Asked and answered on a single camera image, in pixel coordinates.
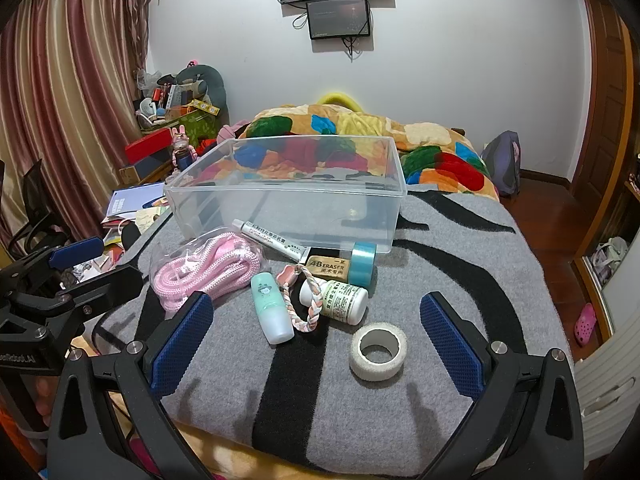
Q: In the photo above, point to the clear plastic storage box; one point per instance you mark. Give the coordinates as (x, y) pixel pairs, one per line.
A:
(280, 210)

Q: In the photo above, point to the red box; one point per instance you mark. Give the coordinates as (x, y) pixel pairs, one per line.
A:
(147, 146)

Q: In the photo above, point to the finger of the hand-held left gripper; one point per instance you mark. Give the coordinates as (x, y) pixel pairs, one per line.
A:
(112, 287)
(75, 254)

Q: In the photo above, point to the pink bunny figure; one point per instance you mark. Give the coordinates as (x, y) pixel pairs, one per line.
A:
(181, 147)

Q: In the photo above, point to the grey purple backpack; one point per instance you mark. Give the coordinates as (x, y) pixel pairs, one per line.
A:
(500, 165)

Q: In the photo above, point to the grey black striped blanket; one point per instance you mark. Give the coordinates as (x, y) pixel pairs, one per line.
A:
(300, 400)

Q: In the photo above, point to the tan eraser block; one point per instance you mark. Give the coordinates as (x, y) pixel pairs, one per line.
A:
(327, 267)

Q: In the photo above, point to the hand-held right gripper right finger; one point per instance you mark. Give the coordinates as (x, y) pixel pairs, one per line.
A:
(452, 345)

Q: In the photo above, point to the white cabinet door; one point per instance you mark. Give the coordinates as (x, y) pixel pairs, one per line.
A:
(610, 385)

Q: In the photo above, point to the striped pink beige curtain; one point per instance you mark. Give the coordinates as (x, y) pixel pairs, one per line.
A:
(65, 85)

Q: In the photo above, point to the blue notebook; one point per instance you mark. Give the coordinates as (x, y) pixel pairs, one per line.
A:
(132, 200)

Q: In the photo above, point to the white ointment tube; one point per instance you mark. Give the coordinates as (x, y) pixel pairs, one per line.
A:
(265, 237)

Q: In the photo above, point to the grey plush toy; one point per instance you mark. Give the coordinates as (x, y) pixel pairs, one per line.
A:
(212, 85)

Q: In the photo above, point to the small black wall monitor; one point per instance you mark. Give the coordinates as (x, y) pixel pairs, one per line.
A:
(337, 17)

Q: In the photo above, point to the colourful patterned quilt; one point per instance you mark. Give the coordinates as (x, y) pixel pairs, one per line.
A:
(450, 160)

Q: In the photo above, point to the white medicine bottle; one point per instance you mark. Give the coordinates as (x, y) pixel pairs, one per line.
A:
(340, 302)

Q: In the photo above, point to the black chair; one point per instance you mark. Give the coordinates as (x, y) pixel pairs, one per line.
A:
(32, 200)

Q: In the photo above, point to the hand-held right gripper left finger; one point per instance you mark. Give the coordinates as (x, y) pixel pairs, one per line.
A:
(182, 345)

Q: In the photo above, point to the light blue tape roll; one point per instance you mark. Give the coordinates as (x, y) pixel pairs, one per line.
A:
(361, 270)

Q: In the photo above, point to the pink clog shoe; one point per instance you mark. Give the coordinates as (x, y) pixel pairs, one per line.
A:
(585, 322)

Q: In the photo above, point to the green cardboard box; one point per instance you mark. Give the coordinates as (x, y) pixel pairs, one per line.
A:
(197, 122)

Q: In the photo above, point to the white tape roll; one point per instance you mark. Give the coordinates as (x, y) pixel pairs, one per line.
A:
(357, 360)

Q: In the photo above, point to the mint green small bottle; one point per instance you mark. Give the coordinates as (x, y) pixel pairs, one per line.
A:
(270, 315)

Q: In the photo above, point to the wooden door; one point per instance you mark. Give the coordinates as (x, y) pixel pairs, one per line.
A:
(607, 110)

